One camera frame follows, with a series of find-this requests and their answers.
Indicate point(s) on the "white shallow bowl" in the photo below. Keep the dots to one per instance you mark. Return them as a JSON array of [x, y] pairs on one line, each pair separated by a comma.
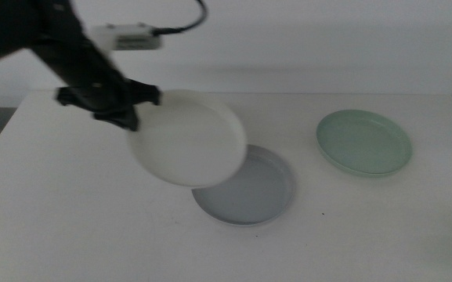
[[190, 141]]

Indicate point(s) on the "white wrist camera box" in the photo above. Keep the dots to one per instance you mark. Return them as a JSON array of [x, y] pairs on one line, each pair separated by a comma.
[[129, 38]]

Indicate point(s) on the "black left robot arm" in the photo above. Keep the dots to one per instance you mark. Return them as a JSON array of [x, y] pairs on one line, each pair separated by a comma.
[[22, 27]]

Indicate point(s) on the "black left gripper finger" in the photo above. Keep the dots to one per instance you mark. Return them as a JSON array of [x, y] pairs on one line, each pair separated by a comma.
[[110, 116], [131, 119]]

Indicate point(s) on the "pale green shallow bowl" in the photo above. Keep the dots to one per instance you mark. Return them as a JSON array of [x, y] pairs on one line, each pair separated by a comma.
[[362, 143]]

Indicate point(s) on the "grey shallow bowl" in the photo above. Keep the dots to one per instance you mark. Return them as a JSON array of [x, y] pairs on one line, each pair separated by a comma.
[[259, 196]]

